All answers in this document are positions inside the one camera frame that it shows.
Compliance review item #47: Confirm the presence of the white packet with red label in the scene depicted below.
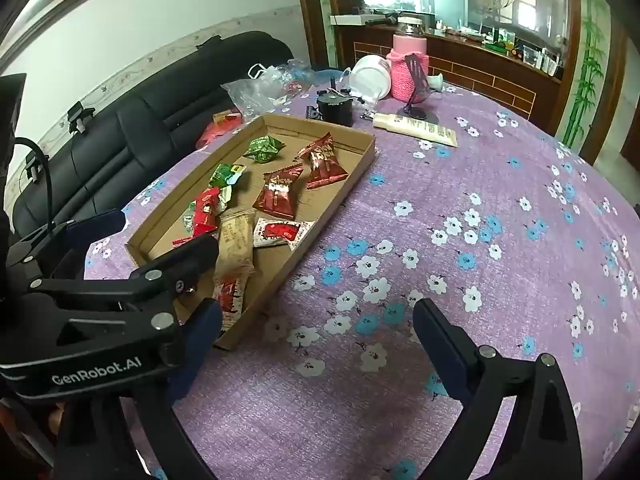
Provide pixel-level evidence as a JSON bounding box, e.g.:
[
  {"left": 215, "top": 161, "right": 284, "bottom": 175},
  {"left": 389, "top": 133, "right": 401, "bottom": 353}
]
[{"left": 252, "top": 217, "right": 317, "bottom": 252}]

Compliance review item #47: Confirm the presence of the purple floral tablecloth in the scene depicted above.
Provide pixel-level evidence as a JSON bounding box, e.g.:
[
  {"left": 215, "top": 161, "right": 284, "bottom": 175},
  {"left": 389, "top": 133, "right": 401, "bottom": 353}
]
[{"left": 82, "top": 80, "right": 640, "bottom": 480}]

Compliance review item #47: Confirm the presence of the black flat panel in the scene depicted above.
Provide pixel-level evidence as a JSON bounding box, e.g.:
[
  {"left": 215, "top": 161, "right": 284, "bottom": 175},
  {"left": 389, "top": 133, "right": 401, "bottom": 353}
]
[{"left": 0, "top": 73, "right": 27, "bottom": 211}]

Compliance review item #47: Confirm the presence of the small red snack packet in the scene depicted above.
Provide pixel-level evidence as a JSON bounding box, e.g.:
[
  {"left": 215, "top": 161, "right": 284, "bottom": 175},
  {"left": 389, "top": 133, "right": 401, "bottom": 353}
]
[{"left": 192, "top": 187, "right": 223, "bottom": 238}]

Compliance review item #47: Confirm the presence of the black cable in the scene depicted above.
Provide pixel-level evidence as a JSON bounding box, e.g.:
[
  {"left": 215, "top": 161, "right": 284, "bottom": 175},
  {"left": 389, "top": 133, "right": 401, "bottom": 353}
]
[{"left": 12, "top": 136, "right": 55, "bottom": 235}]

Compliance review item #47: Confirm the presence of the brown wooden cabinet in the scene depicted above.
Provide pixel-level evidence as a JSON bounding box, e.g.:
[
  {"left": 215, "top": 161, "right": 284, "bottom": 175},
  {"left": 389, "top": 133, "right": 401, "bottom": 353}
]
[{"left": 327, "top": 10, "right": 566, "bottom": 133}]

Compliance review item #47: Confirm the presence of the white plastic bucket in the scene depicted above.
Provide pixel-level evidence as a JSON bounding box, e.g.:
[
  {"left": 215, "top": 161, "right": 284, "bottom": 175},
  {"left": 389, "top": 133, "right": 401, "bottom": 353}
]
[{"left": 348, "top": 54, "right": 393, "bottom": 101}]

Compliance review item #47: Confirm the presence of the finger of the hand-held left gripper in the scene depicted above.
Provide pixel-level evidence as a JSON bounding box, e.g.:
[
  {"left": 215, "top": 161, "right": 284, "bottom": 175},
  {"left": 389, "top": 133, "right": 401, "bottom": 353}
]
[
  {"left": 0, "top": 234, "right": 221, "bottom": 368},
  {"left": 2, "top": 209, "right": 127, "bottom": 283}
]

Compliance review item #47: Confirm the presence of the beige snack bar packet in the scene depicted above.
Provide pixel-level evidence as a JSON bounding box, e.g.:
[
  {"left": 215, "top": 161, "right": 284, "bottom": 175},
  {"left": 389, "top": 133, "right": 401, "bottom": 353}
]
[{"left": 214, "top": 210, "right": 257, "bottom": 286}]

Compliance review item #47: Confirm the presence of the black cable clip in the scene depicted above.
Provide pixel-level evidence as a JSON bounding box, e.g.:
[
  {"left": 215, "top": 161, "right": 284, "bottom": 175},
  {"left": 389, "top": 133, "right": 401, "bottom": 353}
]
[
  {"left": 66, "top": 101, "right": 97, "bottom": 135},
  {"left": 25, "top": 152, "right": 51, "bottom": 183}
]

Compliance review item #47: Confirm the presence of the red plastic bag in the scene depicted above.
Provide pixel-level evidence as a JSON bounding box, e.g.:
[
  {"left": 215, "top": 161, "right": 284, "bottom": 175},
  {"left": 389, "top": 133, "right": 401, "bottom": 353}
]
[{"left": 196, "top": 109, "right": 247, "bottom": 150}]

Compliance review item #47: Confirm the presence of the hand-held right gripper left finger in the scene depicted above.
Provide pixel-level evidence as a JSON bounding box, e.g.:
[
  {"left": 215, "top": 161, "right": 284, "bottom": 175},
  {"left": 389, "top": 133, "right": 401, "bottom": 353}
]
[{"left": 54, "top": 299, "right": 224, "bottom": 480}]

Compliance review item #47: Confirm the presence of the green snack packet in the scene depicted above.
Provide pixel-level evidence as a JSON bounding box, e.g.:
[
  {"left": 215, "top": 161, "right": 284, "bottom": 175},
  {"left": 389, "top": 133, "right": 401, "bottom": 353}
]
[
  {"left": 243, "top": 136, "right": 286, "bottom": 163},
  {"left": 208, "top": 162, "right": 247, "bottom": 188}
]

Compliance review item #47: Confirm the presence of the long cream biscuit packet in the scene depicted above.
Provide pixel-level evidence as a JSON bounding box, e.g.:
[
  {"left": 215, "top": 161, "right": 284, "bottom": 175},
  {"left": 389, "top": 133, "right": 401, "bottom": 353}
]
[{"left": 372, "top": 111, "right": 459, "bottom": 148}]

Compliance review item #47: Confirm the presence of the white green packet strip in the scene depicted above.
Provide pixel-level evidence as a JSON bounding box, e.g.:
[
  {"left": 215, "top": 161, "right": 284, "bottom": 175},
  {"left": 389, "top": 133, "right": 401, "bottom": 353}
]
[{"left": 182, "top": 185, "right": 237, "bottom": 235}]

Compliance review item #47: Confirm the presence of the green bamboo wall decal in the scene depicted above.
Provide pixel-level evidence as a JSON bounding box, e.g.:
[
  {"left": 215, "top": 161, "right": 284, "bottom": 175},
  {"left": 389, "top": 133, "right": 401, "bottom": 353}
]
[{"left": 560, "top": 0, "right": 608, "bottom": 151}]

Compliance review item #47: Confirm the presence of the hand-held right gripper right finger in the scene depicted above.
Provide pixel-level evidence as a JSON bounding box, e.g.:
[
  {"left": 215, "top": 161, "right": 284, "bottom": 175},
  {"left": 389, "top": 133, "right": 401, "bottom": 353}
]
[{"left": 412, "top": 298, "right": 584, "bottom": 480}]

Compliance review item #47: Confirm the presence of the black leather sofa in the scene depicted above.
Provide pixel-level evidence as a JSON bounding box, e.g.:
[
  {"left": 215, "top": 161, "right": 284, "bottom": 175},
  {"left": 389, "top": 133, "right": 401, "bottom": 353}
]
[{"left": 11, "top": 30, "right": 296, "bottom": 241}]

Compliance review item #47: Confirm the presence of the jar with pink knitted cover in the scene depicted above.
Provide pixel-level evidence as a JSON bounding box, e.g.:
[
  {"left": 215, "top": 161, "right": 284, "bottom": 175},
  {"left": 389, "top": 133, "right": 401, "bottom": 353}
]
[{"left": 386, "top": 17, "right": 432, "bottom": 103}]

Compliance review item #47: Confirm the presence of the clear plastic bag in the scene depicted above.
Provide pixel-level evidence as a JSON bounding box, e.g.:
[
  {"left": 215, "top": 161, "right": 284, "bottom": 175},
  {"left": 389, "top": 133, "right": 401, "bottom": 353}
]
[{"left": 221, "top": 59, "right": 321, "bottom": 122}]

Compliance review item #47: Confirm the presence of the dark red snack packet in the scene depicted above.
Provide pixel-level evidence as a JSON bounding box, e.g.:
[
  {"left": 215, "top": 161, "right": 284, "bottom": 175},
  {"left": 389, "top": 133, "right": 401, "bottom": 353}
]
[
  {"left": 296, "top": 132, "right": 349, "bottom": 190},
  {"left": 252, "top": 162, "right": 305, "bottom": 220}
]

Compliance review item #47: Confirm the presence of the shallow cardboard tray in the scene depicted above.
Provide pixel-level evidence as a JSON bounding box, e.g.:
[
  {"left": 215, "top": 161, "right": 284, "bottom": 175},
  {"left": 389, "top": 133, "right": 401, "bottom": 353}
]
[{"left": 125, "top": 112, "right": 377, "bottom": 352}]

